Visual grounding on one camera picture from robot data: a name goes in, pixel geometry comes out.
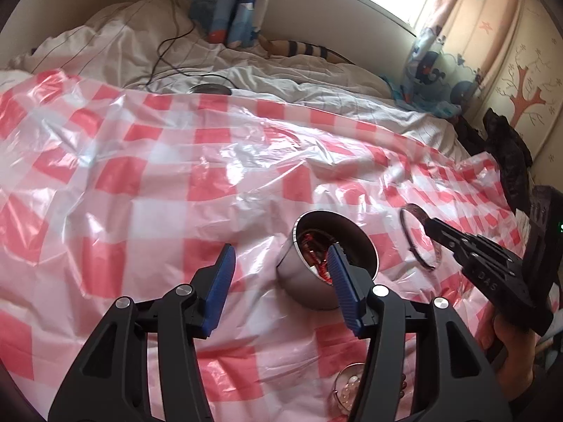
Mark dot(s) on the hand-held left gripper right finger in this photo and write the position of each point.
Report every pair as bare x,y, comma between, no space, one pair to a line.
345,292

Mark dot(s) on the round metal tin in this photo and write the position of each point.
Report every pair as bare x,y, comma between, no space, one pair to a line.
299,281

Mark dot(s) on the person's right hand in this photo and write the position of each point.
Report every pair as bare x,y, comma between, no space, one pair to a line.
512,351

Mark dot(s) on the black cloth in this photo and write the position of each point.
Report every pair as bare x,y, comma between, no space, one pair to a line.
508,154

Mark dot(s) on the pink tree wall sticker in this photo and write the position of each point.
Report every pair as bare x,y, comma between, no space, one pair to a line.
523,96

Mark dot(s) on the striped plush toy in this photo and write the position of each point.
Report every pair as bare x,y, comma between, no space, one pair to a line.
303,48

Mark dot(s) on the round dark charging pad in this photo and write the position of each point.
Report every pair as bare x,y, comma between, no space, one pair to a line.
211,89

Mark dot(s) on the thin dark bangle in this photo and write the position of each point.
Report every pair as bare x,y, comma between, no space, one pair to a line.
413,208

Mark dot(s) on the red checked plastic sheet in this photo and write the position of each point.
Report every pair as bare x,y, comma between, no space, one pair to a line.
154,193

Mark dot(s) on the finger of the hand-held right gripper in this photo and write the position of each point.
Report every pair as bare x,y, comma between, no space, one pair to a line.
457,252
444,227

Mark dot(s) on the white striped duvet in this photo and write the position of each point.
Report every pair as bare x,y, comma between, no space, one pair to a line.
132,48

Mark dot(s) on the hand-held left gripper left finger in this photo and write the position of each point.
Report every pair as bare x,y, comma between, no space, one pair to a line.
217,292

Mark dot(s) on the wide whale print curtain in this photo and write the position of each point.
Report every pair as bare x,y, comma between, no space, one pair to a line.
444,66

